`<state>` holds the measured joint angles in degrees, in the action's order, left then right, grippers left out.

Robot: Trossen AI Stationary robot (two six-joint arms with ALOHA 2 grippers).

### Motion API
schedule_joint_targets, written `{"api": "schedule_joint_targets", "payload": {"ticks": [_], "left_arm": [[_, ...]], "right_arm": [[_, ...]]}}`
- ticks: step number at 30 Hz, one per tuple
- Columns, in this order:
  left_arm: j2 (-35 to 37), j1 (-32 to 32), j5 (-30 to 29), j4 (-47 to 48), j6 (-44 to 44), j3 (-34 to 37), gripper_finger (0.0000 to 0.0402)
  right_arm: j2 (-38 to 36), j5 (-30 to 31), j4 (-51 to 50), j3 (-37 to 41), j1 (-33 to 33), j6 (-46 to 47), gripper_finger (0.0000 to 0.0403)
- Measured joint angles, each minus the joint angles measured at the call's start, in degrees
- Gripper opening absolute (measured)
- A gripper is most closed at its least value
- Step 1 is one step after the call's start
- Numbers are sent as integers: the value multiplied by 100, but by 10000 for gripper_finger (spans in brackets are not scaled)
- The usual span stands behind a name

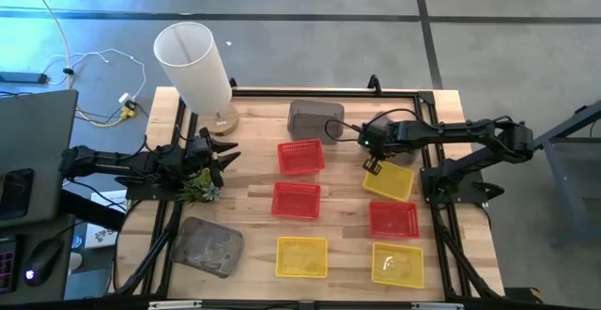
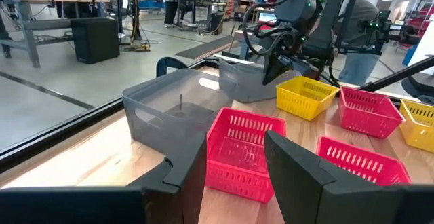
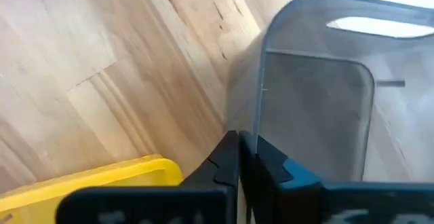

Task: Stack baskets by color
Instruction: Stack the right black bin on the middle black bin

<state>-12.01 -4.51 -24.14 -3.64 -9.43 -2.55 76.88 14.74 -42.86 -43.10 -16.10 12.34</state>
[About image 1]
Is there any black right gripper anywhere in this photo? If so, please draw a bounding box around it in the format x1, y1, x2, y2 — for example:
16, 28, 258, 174
362, 121, 408, 176

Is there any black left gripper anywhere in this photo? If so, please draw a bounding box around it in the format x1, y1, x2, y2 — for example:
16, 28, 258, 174
186, 127, 242, 190

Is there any yellow plastic mesh basket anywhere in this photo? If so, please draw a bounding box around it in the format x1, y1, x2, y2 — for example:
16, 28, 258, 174
275, 236, 329, 279
371, 241, 425, 289
362, 159, 416, 203

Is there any red plastic mesh basket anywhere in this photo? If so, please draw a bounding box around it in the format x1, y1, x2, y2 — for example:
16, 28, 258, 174
270, 181, 323, 221
276, 138, 327, 177
368, 200, 421, 240

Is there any grey translucent plastic bin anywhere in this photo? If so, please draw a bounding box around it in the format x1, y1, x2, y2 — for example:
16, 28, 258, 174
169, 215, 245, 279
286, 99, 346, 146

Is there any round wooden lamp base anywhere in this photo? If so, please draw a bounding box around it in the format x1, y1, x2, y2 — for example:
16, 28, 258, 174
200, 102, 240, 137

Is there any small green succulent plant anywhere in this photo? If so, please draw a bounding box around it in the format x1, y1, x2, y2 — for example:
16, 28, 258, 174
177, 167, 223, 206

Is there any white cylindrical lamp shade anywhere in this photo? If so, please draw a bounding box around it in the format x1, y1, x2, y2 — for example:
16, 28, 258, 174
153, 21, 234, 116

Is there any black metal bar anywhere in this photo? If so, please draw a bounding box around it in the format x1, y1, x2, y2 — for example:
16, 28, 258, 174
58, 190, 128, 232

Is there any white printed box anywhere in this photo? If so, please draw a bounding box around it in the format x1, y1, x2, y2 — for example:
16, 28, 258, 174
84, 190, 128, 250

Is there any grey laptop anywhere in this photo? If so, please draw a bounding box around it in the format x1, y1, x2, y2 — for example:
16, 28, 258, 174
0, 88, 80, 229

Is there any black box with orange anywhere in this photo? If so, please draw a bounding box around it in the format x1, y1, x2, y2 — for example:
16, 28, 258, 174
504, 287, 544, 304

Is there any grey metal cart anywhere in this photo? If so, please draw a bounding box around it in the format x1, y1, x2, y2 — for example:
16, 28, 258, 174
516, 99, 601, 245

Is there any black computer mouse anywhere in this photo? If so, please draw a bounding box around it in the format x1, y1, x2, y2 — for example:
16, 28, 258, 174
23, 238, 66, 287

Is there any black phone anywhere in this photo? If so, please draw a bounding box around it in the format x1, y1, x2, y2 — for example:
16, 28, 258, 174
0, 167, 35, 222

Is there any black power strip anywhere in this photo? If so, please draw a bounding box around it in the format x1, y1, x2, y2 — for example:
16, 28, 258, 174
0, 70, 50, 85

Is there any dark grey desk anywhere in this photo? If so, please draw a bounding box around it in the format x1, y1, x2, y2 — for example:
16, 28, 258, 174
0, 213, 76, 306

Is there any black backlit keyboard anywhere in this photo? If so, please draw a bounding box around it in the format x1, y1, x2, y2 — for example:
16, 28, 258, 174
0, 234, 19, 296

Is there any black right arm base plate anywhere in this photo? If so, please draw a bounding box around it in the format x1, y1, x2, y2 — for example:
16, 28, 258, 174
420, 166, 506, 206

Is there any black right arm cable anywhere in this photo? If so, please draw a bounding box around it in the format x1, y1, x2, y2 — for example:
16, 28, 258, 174
324, 107, 422, 143

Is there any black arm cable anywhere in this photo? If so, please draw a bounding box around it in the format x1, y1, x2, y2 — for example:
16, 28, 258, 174
324, 107, 422, 143
132, 133, 151, 157

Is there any black aluminium table frame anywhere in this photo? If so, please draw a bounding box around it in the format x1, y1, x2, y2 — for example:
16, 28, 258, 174
110, 86, 506, 302

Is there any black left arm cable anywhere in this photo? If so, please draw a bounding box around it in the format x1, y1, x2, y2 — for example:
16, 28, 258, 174
132, 133, 151, 157

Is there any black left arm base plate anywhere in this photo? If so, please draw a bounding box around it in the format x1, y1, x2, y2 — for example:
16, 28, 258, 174
115, 173, 189, 202

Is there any thin white cable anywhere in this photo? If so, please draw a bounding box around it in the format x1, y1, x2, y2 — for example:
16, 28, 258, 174
41, 48, 147, 102

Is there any white bracket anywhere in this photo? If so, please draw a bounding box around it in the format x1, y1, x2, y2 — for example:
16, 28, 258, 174
411, 302, 465, 310
148, 300, 203, 310

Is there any thick cream cable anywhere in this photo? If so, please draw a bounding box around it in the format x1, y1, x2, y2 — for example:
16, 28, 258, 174
21, 0, 128, 128

